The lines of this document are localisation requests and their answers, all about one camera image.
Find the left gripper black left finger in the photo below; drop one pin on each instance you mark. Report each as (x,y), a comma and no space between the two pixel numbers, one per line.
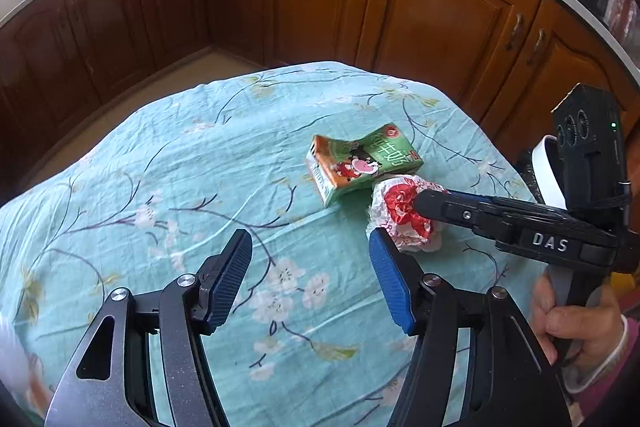
(108,381)

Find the red white wrapper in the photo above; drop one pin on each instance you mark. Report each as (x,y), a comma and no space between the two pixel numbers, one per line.
(392,209)

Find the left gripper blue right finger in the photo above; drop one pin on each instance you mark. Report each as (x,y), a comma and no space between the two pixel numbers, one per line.
(509,381)

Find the green drink carton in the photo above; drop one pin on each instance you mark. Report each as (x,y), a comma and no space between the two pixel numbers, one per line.
(339,167)

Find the white bin with black liner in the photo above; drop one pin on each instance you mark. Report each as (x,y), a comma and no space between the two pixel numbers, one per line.
(547,170)

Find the brown wooden kitchen cabinets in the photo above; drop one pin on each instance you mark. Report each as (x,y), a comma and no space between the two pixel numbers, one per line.
(506,62)

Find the light green floral tablecloth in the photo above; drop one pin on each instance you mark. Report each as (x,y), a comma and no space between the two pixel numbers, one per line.
(309,340)

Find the person's right hand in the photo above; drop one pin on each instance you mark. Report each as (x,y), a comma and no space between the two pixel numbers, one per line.
(600,329)

